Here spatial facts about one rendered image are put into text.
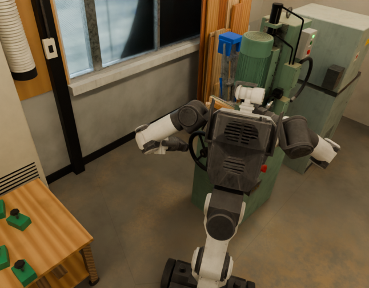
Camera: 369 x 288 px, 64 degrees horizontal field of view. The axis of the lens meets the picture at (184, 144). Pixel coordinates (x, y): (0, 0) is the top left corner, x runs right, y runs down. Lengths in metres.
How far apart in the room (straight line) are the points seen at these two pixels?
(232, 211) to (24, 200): 1.36
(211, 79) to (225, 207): 2.36
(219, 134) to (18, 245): 1.28
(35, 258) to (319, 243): 2.02
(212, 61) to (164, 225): 1.81
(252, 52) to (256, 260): 1.49
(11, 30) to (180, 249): 1.81
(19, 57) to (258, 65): 1.43
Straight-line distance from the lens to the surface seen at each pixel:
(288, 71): 1.95
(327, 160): 1.46
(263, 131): 1.10
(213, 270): 1.55
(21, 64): 2.16
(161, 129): 1.31
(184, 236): 2.43
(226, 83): 2.84
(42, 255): 1.83
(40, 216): 2.00
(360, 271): 2.69
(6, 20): 2.06
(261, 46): 1.73
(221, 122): 1.10
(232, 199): 1.24
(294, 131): 1.25
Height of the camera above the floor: 2.01
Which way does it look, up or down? 39 degrees down
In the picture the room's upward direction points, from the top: 4 degrees clockwise
